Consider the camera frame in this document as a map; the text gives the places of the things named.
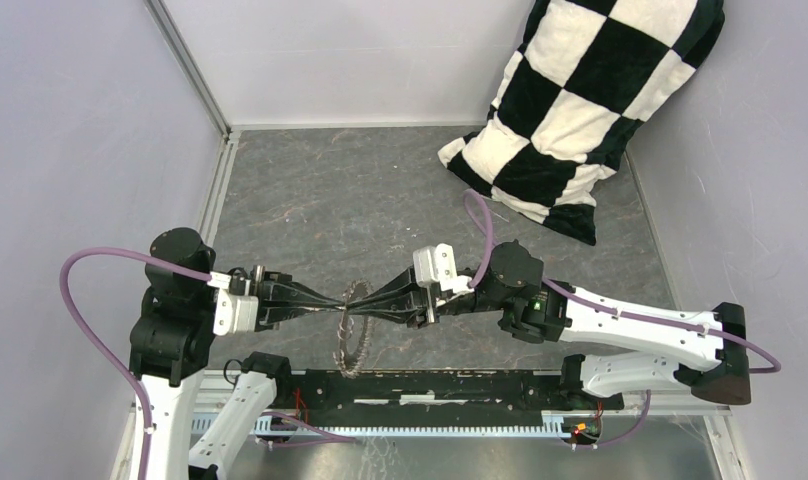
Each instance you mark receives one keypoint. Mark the aluminium corner post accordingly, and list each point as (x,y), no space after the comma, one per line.
(170,31)

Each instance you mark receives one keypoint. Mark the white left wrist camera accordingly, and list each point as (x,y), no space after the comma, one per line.
(236,307)

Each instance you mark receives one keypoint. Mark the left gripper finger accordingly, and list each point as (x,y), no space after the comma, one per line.
(309,298)
(286,313)

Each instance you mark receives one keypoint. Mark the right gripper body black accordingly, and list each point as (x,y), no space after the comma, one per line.
(465,303)

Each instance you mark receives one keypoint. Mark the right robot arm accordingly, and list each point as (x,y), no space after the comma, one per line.
(702,352)

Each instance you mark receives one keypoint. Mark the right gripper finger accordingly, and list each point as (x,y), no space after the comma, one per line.
(397,294)
(396,315)

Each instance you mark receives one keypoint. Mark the black and white checkered pillow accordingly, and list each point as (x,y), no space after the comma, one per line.
(586,76)

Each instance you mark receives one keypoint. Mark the white slotted cable duct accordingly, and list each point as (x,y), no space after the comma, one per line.
(550,427)

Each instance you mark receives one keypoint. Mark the metal disc with key rings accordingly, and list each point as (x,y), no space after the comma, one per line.
(352,348)

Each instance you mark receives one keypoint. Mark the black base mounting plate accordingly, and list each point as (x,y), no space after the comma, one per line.
(422,416)

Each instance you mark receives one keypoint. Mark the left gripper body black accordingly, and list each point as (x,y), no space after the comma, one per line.
(262,281)

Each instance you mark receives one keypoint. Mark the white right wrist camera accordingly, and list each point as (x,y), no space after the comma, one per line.
(436,266)

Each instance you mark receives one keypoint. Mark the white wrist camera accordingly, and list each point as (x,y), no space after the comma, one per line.
(236,307)
(436,266)

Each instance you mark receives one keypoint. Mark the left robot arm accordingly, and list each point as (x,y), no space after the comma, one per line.
(186,306)

